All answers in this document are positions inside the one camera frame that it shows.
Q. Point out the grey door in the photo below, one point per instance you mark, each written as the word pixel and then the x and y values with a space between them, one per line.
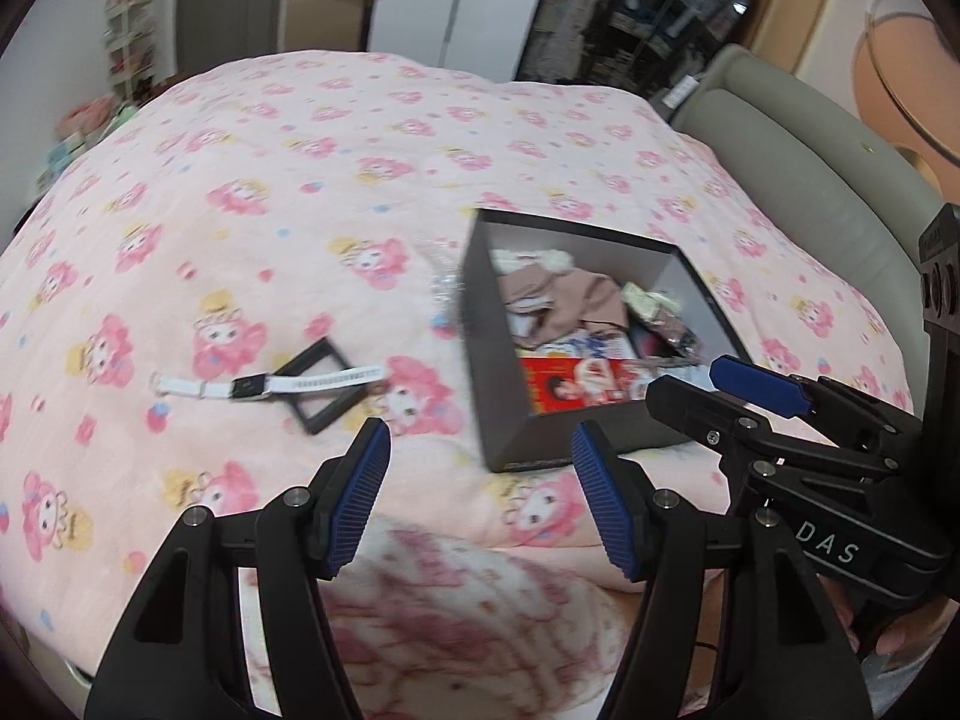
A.
pixel 229 0

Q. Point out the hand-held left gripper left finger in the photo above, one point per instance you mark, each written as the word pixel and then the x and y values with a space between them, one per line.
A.
pixel 358 499

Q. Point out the pile of pastel plush items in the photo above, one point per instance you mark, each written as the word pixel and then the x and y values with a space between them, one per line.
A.
pixel 86 135

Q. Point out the floral fabric pouch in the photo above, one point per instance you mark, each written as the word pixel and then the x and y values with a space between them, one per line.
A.
pixel 667 322

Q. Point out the clear crinkled plastic wrap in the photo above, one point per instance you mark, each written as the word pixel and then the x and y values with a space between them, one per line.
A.
pixel 444 285

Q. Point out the person's right hand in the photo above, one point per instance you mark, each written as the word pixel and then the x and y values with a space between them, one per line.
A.
pixel 896 634

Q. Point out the pink printed blanket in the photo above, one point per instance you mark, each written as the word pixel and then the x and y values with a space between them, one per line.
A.
pixel 300 202

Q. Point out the red photo card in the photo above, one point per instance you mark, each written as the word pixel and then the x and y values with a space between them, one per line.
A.
pixel 585 386

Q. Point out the white plush toy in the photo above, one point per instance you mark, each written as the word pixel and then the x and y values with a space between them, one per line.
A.
pixel 532 261

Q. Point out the black picture frame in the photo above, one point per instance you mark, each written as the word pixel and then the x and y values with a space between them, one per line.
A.
pixel 322 424

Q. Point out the grey upholstered headboard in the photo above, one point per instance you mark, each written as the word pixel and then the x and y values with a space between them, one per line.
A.
pixel 810 187

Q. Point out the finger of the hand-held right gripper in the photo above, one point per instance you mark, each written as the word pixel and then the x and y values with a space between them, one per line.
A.
pixel 705 412
pixel 757 382

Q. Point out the dark grey box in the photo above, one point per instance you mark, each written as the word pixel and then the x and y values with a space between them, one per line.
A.
pixel 491 360

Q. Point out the white shelf rack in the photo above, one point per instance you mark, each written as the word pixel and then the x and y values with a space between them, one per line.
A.
pixel 131 45

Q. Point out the round mirror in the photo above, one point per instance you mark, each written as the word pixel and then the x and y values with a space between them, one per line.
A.
pixel 915 82

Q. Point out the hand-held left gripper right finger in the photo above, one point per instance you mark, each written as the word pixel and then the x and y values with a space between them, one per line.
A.
pixel 604 499

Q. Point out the printed comic book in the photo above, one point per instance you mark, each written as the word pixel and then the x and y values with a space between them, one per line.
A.
pixel 592 347

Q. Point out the dusty pink cloth garment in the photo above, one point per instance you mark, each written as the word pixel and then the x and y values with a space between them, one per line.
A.
pixel 570 304

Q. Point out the white wardrobe panel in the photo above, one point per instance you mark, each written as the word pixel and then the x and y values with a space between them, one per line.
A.
pixel 457 7

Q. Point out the dark cluttered cabinet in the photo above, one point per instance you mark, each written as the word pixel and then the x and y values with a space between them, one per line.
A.
pixel 600 22

